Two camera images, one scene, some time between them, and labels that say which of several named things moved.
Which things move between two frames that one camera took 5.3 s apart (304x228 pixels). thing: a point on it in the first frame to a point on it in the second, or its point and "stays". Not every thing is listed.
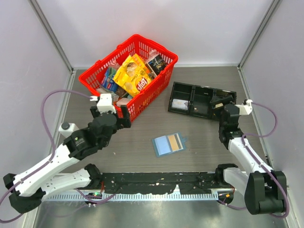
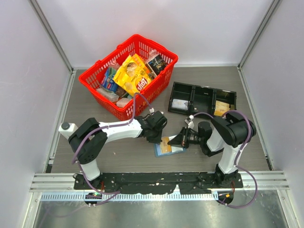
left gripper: [125, 121] to [157, 139]
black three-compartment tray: [195, 99] stays
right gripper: [224, 100] to [181, 138]
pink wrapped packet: [122, 101] stays
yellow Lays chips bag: [133, 75] stays
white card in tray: [182, 104] stays
